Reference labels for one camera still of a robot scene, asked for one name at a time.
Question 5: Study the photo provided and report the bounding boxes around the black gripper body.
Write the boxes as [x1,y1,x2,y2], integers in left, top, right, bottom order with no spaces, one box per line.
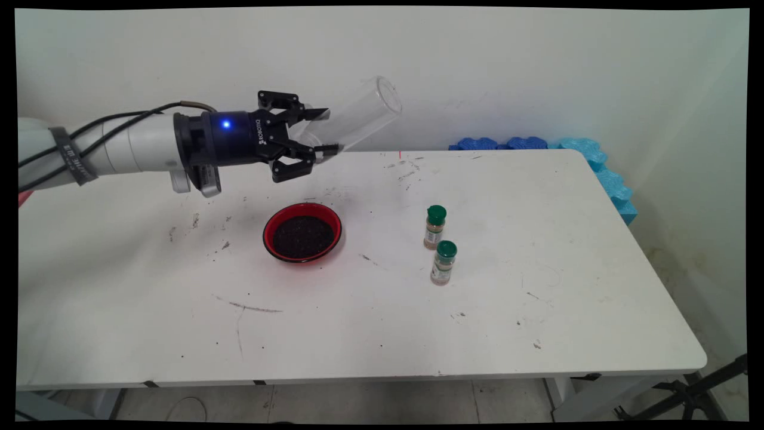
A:
[173,109,276,170]

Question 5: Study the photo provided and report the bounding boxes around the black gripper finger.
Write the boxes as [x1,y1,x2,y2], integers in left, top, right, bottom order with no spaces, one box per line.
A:
[269,140,340,184]
[257,90,330,129]

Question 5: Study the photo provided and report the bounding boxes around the clear plastic jar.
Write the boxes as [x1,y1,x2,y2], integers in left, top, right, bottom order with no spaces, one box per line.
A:
[295,75,403,157]

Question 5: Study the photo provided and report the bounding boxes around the red plastic bowl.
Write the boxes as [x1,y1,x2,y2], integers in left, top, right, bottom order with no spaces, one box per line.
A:
[263,202,343,265]

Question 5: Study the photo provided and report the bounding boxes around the black seeds heap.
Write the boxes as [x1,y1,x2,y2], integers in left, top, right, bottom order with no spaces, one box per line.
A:
[273,215,335,259]

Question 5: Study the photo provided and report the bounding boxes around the green-capped spice bottle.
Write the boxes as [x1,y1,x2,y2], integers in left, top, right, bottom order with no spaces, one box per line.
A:
[423,205,448,250]
[430,240,458,286]

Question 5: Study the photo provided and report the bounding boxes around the light blue foam strip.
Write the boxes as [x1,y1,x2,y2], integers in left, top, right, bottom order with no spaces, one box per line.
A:
[549,137,638,226]

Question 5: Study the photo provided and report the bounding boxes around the white table leg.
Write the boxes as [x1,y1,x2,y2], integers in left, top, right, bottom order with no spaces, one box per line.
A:
[543,375,657,422]

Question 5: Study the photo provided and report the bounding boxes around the black tripod stand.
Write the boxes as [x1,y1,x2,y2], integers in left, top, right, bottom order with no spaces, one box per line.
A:
[615,354,748,421]

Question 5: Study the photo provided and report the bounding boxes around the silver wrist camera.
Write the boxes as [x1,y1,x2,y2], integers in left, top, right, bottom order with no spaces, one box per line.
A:
[170,164,223,198]

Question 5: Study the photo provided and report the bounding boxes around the black camera cable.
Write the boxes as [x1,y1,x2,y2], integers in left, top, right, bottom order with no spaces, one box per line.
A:
[18,110,163,169]

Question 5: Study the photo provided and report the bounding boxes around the grey velcro strap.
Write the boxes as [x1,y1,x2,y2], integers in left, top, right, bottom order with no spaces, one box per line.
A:
[49,127,99,186]

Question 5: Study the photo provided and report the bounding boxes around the thin looped floor cable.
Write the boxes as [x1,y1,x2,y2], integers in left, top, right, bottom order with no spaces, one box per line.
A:
[166,397,208,422]

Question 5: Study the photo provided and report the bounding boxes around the grey pedestal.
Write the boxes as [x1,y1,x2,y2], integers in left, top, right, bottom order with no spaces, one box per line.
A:
[16,391,96,422]

